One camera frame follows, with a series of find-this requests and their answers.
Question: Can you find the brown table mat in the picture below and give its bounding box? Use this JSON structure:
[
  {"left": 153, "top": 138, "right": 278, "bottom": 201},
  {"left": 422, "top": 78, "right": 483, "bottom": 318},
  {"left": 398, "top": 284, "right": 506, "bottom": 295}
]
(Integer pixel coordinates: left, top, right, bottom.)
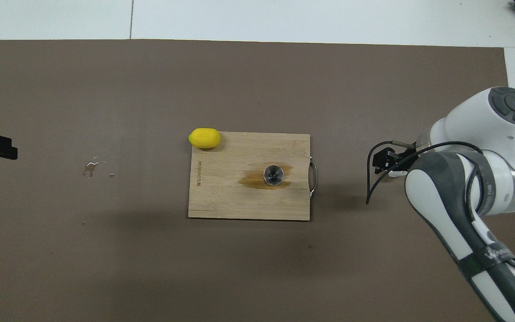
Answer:
[{"left": 0, "top": 39, "right": 515, "bottom": 322}]

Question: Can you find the bamboo cutting board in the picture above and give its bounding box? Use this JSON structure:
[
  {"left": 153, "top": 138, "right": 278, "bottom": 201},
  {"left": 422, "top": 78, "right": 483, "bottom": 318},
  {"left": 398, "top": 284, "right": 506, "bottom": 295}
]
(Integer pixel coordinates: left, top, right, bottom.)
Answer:
[{"left": 188, "top": 131, "right": 318, "bottom": 221}]

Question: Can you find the clear liquid spill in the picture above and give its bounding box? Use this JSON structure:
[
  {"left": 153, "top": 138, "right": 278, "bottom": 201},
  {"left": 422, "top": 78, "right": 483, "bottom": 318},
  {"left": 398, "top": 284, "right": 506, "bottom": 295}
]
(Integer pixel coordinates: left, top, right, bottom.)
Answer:
[{"left": 82, "top": 157, "right": 116, "bottom": 179}]

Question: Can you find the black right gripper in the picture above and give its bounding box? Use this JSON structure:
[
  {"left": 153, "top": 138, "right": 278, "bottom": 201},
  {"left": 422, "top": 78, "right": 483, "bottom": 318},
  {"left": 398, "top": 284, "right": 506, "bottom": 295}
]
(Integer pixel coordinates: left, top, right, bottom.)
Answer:
[{"left": 374, "top": 147, "right": 419, "bottom": 175}]

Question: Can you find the steel double jigger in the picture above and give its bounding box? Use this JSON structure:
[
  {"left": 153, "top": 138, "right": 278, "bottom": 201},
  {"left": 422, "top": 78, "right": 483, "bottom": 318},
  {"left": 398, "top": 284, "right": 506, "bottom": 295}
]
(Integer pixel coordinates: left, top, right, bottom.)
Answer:
[{"left": 263, "top": 165, "right": 283, "bottom": 186}]

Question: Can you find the yellow lemon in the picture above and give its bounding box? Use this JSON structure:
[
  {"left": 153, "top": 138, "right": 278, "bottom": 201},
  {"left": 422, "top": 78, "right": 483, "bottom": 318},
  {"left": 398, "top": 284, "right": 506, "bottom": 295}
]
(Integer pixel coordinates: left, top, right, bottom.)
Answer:
[{"left": 188, "top": 128, "right": 221, "bottom": 149}]

